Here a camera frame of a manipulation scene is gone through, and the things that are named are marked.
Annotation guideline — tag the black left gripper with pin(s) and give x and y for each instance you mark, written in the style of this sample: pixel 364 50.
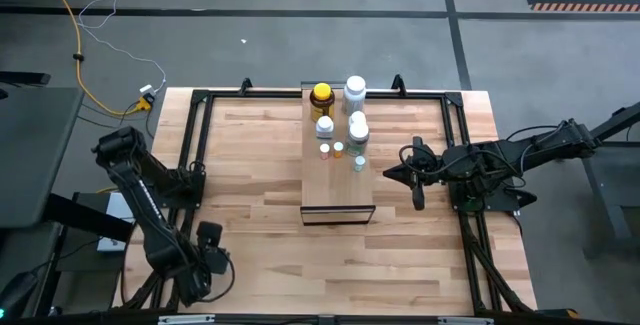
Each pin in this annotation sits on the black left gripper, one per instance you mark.
pixel 215 260

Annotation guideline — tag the grey desk top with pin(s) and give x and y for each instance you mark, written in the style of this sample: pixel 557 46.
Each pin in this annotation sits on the grey desk top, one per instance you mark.
pixel 30 155

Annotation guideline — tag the white bottle with green label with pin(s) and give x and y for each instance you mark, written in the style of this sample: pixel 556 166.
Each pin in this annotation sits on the white bottle with green label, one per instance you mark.
pixel 358 131

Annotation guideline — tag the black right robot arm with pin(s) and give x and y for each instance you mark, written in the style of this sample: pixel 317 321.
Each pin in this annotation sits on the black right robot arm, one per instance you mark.
pixel 500 165

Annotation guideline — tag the tall white medicine bottle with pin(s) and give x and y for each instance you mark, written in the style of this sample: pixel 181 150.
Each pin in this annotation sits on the tall white medicine bottle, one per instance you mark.
pixel 355 85

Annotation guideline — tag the black metal bar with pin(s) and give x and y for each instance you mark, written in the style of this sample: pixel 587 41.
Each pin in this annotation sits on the black metal bar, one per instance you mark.
pixel 25 78

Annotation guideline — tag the small orange pill bottle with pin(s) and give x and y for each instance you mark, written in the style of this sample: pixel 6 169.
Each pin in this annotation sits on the small orange pill bottle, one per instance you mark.
pixel 338 146

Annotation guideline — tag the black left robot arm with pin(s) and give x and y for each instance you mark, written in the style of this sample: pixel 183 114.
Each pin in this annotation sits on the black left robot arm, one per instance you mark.
pixel 150 200

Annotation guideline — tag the amber bottle with yellow cap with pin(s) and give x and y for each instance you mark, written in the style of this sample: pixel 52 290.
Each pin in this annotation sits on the amber bottle with yellow cap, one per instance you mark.
pixel 322 92

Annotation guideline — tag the white power box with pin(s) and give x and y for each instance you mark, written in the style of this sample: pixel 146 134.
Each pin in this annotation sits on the white power box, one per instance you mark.
pixel 120 210

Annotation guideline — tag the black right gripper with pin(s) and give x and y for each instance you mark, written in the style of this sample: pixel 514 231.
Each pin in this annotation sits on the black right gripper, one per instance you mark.
pixel 430 170

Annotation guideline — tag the black aluminium rig frame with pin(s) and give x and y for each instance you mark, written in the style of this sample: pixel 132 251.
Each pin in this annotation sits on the black aluminium rig frame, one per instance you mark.
pixel 425 95

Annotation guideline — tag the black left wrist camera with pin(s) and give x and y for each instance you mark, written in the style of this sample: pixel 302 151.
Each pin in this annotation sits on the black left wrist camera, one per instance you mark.
pixel 210 233

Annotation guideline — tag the white bottle with blue label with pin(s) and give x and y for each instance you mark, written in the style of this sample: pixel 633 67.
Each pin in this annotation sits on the white bottle with blue label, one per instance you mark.
pixel 325 124

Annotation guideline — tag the silver metal bracket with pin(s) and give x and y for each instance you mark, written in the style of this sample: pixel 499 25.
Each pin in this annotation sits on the silver metal bracket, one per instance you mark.
pixel 465 321
pixel 187 319

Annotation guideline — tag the small green pill bottle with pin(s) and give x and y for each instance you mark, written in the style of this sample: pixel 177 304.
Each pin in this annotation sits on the small green pill bottle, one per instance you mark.
pixel 360 161

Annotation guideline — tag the small pink pill bottle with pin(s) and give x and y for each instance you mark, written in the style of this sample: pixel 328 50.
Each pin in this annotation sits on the small pink pill bottle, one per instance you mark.
pixel 324 148

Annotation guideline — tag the black metal stand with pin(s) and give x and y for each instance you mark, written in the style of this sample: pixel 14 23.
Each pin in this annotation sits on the black metal stand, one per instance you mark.
pixel 607 200

